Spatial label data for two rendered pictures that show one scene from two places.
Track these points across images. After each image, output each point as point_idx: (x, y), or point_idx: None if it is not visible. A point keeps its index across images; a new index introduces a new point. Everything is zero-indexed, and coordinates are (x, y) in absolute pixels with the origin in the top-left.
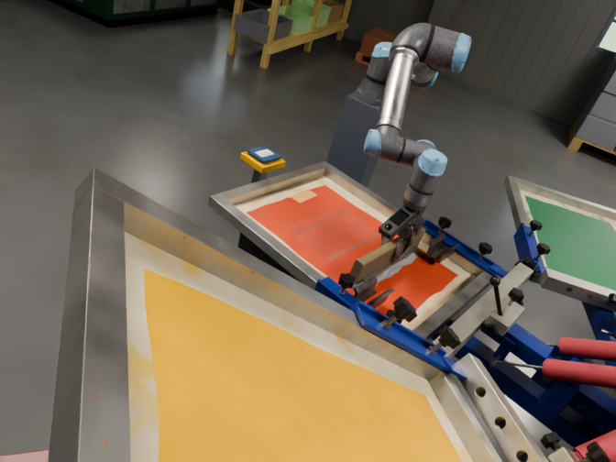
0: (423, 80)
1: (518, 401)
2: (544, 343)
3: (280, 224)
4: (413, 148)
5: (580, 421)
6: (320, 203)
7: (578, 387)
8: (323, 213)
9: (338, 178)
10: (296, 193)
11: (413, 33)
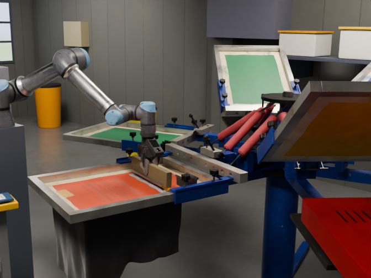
0: (32, 92)
1: (235, 182)
2: (225, 151)
3: (100, 203)
4: (130, 108)
5: None
6: (75, 190)
7: (251, 150)
8: (89, 190)
9: (51, 177)
10: (62, 195)
11: (68, 55)
